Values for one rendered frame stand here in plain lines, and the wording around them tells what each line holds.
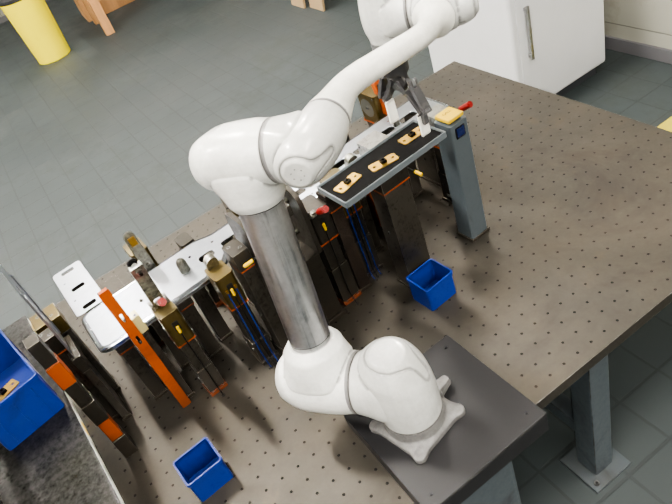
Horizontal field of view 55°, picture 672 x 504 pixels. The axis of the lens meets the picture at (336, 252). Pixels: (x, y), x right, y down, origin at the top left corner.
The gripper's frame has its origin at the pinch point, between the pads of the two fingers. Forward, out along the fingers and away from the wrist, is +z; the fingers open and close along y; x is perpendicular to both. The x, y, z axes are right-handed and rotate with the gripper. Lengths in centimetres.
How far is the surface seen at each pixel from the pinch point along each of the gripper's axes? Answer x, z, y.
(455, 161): -9.8, 17.7, -4.1
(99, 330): 100, 20, 31
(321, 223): 32.9, 16.5, 7.3
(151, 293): 83, 9, 16
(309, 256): 40.6, 23.3, 6.6
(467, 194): -11.3, 31.1, -4.6
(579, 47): -193, 93, 100
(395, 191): 13.4, 12.8, -5.0
